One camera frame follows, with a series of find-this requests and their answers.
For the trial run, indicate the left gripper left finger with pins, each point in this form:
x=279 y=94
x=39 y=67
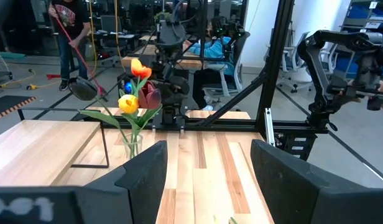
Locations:
x=85 y=205

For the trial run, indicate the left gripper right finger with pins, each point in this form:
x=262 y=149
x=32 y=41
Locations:
x=319 y=202

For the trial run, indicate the red and yellow tulip bunch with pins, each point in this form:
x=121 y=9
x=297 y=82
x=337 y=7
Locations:
x=128 y=104

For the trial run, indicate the dark red tulip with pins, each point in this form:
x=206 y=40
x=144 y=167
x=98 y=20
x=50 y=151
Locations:
x=149 y=96

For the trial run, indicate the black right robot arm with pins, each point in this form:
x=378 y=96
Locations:
x=173 y=90

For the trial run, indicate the black controller box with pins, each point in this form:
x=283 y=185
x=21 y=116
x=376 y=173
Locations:
x=295 y=146

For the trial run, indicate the clear glass vase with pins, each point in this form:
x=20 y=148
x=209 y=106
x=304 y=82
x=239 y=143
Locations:
x=140 y=146

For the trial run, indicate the red broom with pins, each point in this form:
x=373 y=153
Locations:
x=101 y=91

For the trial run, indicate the black hazard-edged floor mat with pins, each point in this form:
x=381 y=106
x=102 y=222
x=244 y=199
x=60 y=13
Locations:
x=8 y=104

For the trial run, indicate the white office chair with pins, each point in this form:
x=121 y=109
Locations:
x=286 y=67

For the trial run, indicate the grey office chair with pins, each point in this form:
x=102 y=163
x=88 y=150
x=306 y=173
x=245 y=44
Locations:
x=241 y=53

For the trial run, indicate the wooden workbench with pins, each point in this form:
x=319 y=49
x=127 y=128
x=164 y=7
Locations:
x=191 y=63

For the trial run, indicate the person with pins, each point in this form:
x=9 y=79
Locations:
x=68 y=18
x=210 y=49

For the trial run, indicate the blue storage bins rack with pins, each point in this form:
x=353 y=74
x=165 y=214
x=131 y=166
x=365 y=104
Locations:
x=356 y=12

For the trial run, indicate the black table frame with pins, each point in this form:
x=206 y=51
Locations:
x=276 y=62

